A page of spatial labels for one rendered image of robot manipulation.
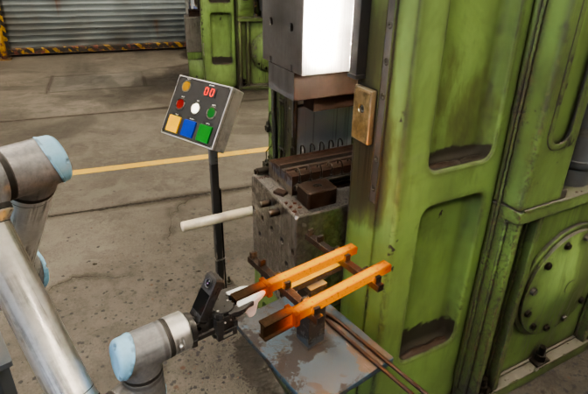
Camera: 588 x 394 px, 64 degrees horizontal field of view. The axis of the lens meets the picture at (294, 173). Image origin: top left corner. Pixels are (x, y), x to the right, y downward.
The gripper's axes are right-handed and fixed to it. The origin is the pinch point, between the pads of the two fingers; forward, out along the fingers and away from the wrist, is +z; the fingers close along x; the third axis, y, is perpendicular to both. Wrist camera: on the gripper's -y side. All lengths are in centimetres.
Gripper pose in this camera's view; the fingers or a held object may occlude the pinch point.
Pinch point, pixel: (258, 289)
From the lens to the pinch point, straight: 124.2
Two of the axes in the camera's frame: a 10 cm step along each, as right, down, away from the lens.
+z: 8.0, -2.4, 5.5
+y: -0.2, 9.1, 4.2
